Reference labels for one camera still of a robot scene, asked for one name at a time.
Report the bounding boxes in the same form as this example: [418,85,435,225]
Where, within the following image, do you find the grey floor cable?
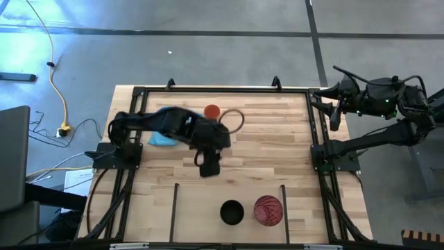
[29,151,86,184]

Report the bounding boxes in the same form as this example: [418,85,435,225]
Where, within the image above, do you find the large dark red cup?
[253,194,284,228]

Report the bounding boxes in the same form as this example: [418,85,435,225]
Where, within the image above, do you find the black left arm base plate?
[85,141,144,170]

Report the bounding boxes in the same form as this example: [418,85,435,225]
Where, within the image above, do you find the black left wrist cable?
[218,108,246,135]

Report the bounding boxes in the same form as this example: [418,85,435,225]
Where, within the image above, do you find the grey metal cart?
[405,88,444,202]

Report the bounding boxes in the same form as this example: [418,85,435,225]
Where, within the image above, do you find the black flat floor bar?
[0,72,38,83]

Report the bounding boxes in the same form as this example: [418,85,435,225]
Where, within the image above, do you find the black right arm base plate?
[310,144,369,172]

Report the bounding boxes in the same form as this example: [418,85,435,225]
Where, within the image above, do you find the black aluminium table frame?
[74,85,374,244]

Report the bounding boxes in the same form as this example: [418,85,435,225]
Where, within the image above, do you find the white paper sheet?
[64,168,94,197]

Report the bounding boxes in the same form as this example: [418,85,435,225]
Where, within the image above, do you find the orange black striped object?
[401,228,444,248]

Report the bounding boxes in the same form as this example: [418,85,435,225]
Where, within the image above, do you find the black cable bundle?
[85,168,136,241]
[321,173,370,242]

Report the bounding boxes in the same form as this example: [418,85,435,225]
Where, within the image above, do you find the black floor cables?
[28,110,105,149]

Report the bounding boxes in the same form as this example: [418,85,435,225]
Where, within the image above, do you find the black bag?
[44,210,84,243]

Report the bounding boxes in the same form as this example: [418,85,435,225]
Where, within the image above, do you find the white bracket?
[110,242,150,250]
[304,244,343,250]

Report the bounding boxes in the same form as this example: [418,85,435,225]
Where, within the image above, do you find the teal cloth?
[148,106,205,147]

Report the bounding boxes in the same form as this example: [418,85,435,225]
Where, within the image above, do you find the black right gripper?
[310,76,364,132]

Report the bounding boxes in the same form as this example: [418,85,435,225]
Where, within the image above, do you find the yellow cable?
[26,165,94,178]
[24,0,70,128]

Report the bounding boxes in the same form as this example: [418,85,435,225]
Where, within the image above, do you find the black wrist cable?
[332,64,428,100]
[218,108,246,135]

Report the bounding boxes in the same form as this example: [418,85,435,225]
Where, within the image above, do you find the black cup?
[219,199,246,226]

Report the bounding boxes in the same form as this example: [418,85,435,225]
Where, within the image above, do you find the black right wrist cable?
[332,64,428,100]

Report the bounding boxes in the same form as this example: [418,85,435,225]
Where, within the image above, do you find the yellow power plug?
[57,123,72,138]

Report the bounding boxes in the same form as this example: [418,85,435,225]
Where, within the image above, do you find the small orange cup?
[203,103,221,121]

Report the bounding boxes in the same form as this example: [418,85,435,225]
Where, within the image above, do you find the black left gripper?
[189,119,232,178]

